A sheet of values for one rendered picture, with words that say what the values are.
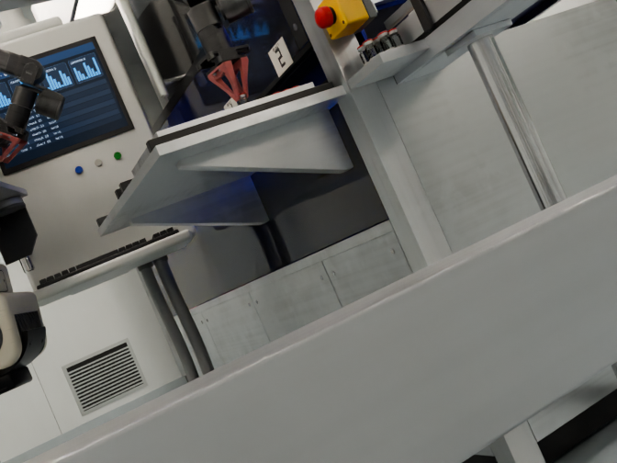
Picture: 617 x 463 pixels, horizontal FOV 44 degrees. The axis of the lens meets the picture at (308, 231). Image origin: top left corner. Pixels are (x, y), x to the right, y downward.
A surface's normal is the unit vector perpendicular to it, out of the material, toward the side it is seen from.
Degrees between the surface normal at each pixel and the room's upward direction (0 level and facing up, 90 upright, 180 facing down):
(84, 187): 90
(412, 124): 90
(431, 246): 90
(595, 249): 90
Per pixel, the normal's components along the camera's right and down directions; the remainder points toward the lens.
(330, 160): 0.39, -0.21
